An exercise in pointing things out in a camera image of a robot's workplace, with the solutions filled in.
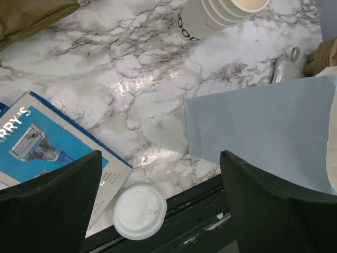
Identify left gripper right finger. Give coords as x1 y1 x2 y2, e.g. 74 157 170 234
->
220 151 336 252

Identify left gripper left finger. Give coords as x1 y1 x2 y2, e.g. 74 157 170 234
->
1 150 102 252

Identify blue razor package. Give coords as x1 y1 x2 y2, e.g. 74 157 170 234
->
1 91 132 228

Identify stack of white lids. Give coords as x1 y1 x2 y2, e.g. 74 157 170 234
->
113 183 167 240

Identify brown cardboard cup carrier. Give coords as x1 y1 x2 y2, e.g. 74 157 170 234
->
303 37 336 76

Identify stack of paper cups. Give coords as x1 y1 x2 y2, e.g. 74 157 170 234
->
176 0 270 43

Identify brown and blue snack bag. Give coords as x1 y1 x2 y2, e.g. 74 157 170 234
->
1 0 80 51

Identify light blue paper bag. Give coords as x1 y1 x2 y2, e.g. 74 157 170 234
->
185 67 336 194

